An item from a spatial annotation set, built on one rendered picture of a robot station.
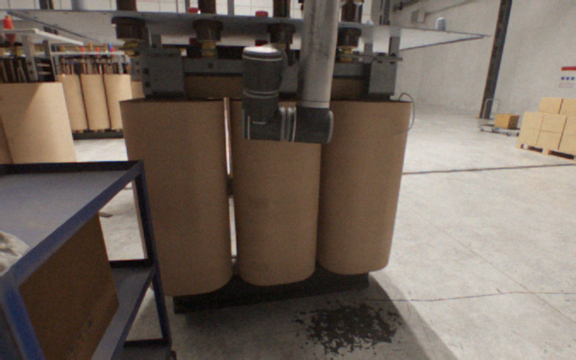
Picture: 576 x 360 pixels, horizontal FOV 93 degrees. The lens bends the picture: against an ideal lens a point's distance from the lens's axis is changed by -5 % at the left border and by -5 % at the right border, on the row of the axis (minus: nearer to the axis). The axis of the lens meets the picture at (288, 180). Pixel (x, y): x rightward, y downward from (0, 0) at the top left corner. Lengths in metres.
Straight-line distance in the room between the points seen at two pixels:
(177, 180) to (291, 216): 0.51
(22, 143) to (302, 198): 2.63
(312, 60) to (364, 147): 0.60
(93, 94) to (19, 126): 3.84
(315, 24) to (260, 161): 0.59
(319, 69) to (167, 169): 0.71
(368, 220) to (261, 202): 0.54
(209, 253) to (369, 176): 0.81
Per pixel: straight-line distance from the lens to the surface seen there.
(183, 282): 1.48
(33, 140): 3.30
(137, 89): 2.94
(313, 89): 0.87
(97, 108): 7.04
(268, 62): 0.82
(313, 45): 0.87
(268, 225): 1.33
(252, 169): 1.25
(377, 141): 1.37
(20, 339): 0.58
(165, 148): 1.22
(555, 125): 7.07
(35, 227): 0.75
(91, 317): 0.91
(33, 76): 3.35
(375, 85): 1.37
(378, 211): 1.49
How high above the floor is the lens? 1.15
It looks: 18 degrees down
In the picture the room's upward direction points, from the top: 1 degrees clockwise
